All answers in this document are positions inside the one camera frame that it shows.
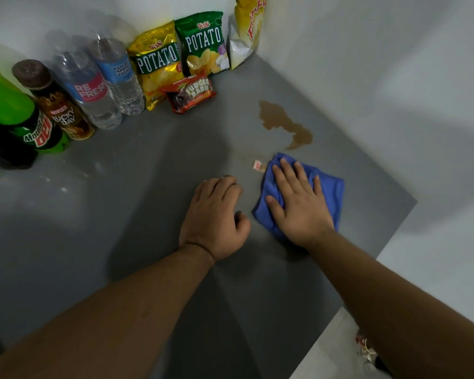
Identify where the person's right hand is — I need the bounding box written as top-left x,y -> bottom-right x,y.
265,158 -> 336,249

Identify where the person's left hand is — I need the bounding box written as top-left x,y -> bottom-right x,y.
179,175 -> 252,263

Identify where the blue cleaning cloth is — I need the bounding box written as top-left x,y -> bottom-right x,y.
251,152 -> 345,242

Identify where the person's right forearm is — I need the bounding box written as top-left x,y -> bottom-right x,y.
305,230 -> 474,379

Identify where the person's left forearm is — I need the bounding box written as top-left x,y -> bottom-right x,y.
0,244 -> 216,379

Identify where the brown liquid spill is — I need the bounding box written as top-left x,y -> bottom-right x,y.
258,100 -> 314,151

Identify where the red chocolate bar packet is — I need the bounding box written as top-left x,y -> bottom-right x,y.
160,76 -> 217,115

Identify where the gold potato chip bag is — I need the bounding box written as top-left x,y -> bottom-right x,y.
127,21 -> 185,112

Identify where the water bottle with blue label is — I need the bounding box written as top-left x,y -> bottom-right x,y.
88,35 -> 145,116

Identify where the green potato chip bag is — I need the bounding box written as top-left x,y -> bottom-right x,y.
175,11 -> 230,78

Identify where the water bottle with red label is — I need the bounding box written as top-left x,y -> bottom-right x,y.
47,31 -> 123,130

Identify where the yellow snack bag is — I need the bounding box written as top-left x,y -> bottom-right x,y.
228,0 -> 267,71

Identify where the brown coffee drink bottle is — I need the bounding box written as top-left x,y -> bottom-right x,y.
12,59 -> 96,141

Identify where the dark soda bottle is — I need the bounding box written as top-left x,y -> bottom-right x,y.
0,113 -> 39,170

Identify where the green soda bottle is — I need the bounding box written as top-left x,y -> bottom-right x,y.
0,58 -> 70,154

